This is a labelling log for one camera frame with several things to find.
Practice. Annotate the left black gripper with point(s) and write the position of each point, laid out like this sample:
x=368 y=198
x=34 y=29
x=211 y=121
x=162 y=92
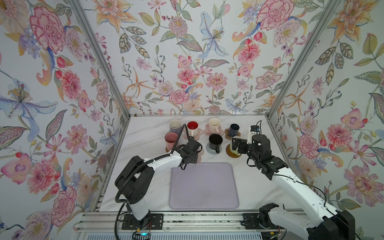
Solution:
x=195 y=159

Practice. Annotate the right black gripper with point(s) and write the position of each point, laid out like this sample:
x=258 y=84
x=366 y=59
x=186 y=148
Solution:
x=243 y=144

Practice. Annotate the small dark navy mug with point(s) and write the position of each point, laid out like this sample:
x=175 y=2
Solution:
x=234 y=130

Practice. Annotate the white mug green handle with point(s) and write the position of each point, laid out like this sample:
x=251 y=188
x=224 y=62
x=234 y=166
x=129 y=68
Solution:
x=234 y=145

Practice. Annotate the brown paw print coaster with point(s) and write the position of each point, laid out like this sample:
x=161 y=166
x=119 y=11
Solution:
x=228 y=136

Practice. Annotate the round wooden coaster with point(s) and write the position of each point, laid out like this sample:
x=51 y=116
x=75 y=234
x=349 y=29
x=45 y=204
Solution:
x=230 y=154

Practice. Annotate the round blue woven coaster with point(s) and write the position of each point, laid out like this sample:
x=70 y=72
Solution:
x=213 y=149

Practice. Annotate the black mug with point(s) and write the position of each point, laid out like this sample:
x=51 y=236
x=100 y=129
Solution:
x=215 y=139

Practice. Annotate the cream mug pink handle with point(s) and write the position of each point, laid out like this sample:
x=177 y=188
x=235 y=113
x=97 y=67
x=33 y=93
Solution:
x=214 y=123

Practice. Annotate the pink flower coaster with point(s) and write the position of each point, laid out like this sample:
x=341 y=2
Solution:
x=200 y=156
x=217 y=131
x=197 y=137

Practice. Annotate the red interior white mug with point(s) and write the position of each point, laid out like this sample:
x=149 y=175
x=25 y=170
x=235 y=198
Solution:
x=193 y=128

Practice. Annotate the white mug grey handle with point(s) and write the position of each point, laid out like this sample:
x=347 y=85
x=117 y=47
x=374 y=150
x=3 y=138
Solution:
x=175 y=126

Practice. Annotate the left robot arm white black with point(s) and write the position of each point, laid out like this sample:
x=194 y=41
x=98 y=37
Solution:
x=136 y=177

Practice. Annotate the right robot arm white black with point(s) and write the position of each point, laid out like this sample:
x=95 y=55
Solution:
x=322 y=221

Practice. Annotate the grey rectangular tray mat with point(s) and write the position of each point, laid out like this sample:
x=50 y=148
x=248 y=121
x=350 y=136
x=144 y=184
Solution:
x=204 y=186

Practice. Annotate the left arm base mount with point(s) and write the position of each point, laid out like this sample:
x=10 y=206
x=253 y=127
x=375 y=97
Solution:
x=150 y=221

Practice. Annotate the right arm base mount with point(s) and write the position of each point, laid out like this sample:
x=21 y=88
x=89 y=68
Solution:
x=260 y=220

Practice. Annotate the aluminium front rail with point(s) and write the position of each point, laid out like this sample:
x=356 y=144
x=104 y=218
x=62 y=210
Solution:
x=228 y=221

